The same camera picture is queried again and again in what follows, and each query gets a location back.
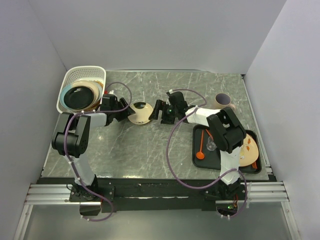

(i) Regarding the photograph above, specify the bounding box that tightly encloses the yellow round plate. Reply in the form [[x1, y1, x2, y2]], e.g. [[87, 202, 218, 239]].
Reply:
[[72, 80, 103, 109]]

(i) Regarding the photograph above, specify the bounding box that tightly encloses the white perforated plastic bin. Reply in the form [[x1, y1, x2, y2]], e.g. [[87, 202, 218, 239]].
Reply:
[[56, 65, 107, 114]]

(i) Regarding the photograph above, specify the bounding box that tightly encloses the cream plate with blue leaves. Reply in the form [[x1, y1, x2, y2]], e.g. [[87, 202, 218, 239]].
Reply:
[[59, 81, 103, 111]]

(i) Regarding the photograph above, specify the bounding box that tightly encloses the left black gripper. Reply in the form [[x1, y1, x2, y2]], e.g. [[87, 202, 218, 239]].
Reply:
[[111, 97, 136, 122]]

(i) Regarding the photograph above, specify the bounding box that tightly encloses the black plastic tray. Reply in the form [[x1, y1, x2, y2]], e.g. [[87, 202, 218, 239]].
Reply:
[[192, 125, 262, 174]]

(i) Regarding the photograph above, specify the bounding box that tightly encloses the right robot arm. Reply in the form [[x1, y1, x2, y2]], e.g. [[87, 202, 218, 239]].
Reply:
[[149, 89, 247, 199]]

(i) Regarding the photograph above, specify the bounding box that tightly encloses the aluminium rail frame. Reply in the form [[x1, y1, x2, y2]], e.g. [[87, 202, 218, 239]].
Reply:
[[13, 162, 301, 240]]

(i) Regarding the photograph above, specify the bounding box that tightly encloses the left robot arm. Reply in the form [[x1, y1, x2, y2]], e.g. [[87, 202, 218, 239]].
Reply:
[[51, 94, 136, 201]]

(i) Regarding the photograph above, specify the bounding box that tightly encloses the orange plastic spoon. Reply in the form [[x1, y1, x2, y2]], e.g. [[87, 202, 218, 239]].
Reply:
[[196, 130, 205, 160]]

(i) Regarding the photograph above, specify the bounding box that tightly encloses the cream plate with black patch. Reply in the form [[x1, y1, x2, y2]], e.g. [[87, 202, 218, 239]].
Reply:
[[127, 102, 154, 125]]

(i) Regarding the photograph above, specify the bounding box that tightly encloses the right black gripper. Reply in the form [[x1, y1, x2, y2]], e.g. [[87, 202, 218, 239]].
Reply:
[[149, 99, 179, 125]]

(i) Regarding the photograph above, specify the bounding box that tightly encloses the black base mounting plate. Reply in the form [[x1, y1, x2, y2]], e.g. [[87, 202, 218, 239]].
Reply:
[[69, 178, 246, 213]]

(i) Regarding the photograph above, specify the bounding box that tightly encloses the pink mug purple inside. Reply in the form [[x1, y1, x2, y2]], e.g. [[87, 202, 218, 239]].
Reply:
[[213, 93, 236, 111]]

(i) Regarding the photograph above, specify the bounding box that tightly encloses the clear plastic cup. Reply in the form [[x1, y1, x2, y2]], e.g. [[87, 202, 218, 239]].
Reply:
[[206, 136, 217, 152]]

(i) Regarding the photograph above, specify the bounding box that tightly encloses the tan oval plate on tray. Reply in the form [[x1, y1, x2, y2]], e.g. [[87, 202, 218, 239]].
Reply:
[[239, 134, 259, 167]]

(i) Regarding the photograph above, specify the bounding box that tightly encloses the glossy black round plate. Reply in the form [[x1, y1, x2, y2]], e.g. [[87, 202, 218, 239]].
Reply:
[[63, 86, 95, 110]]

